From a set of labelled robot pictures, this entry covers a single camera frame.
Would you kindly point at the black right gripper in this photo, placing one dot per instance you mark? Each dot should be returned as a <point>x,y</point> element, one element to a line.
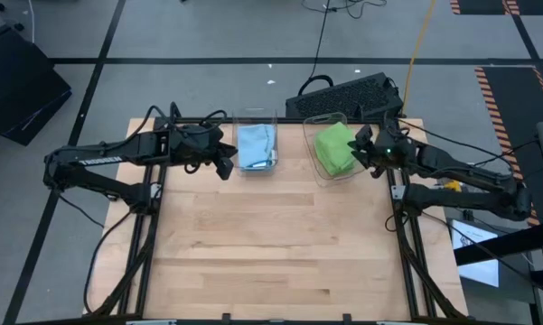
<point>386,151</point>

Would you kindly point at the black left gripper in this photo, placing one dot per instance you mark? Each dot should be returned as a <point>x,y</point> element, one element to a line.
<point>199,144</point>

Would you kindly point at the green microfiber towel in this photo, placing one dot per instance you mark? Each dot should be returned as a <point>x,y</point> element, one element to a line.
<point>334,146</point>

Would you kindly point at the light blue microfiber towel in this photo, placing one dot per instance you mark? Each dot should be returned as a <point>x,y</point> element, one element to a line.
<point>255,144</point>

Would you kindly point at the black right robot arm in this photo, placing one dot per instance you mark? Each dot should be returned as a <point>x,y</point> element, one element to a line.
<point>470,176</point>

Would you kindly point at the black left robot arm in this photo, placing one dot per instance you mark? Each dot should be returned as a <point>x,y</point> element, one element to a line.
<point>108,155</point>

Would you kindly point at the clear plastic bin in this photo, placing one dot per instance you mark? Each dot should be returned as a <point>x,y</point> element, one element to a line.
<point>311,131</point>
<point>236,135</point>

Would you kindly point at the black perforated computer tower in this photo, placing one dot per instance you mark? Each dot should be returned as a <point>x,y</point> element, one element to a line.
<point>343,97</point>

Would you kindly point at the black hazard striped mat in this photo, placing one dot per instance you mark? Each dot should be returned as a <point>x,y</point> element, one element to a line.
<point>483,5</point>
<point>515,126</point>

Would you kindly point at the black metal beam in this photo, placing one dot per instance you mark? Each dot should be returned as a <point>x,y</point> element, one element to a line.
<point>501,246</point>

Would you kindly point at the silver aluminium extrusion bar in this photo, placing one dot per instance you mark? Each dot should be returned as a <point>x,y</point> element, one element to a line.
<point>402,322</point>
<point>151,322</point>

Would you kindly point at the black floor platform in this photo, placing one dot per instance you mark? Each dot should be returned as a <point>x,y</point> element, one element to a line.
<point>18,86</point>

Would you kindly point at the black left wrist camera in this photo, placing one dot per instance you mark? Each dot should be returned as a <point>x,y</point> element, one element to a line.
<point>225,169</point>

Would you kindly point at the black metal table frame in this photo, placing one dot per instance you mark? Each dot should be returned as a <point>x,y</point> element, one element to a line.
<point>194,120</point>

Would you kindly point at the white arm base bracket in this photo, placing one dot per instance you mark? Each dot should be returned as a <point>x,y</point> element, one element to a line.
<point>155,190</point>
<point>397,192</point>

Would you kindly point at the small black edge bracket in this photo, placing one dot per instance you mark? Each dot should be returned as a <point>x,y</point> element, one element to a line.
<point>347,318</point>
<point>226,318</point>

